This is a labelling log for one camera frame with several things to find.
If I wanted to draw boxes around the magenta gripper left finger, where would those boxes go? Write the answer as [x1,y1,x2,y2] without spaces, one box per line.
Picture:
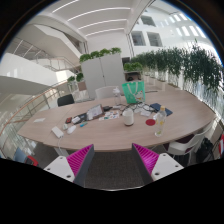
[43,143,96,188]

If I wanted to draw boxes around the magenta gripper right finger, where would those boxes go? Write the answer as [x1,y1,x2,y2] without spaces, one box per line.
[131,142,185,186]

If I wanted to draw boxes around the clear plastic water bottle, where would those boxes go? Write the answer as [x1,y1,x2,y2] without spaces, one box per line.
[155,106,167,137]

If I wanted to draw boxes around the white computer mouse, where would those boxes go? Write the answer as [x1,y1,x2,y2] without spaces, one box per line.
[67,125,76,134]

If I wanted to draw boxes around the red round coaster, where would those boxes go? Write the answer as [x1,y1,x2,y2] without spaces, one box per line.
[145,119,155,126]

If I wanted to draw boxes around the blue marker pen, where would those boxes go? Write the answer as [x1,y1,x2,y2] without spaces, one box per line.
[79,122,88,127]

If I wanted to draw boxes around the white power adapter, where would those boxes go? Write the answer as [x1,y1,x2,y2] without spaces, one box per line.
[52,126,64,138]

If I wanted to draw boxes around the dark blue notebook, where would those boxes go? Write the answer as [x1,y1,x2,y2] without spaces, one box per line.
[149,102,174,117]

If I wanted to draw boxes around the colourful sticker sheet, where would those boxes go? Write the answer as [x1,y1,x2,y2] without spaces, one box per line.
[99,111,119,121]

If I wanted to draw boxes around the white paper sheet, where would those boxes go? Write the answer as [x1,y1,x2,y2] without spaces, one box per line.
[34,118,45,123]

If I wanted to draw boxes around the black office chair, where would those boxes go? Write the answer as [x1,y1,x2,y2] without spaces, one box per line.
[57,94,74,106]

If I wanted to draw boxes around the clear bottle near bag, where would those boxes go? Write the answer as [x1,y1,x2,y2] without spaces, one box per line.
[113,87,121,105]

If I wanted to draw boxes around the green tote bag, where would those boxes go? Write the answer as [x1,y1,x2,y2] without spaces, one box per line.
[122,81,145,104]

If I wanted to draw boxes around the white chair at right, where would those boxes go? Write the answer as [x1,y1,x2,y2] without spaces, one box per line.
[164,122,212,155]

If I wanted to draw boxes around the white chair behind table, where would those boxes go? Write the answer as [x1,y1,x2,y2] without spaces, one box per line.
[95,86,115,99]

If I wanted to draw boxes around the white storage cabinet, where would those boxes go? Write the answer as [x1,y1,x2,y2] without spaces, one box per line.
[81,53,125,94]

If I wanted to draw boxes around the row of green plants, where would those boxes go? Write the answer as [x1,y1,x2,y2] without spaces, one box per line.
[124,41,224,95]

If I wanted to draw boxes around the black cables and glasses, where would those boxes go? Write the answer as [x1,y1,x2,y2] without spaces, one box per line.
[119,101,156,114]

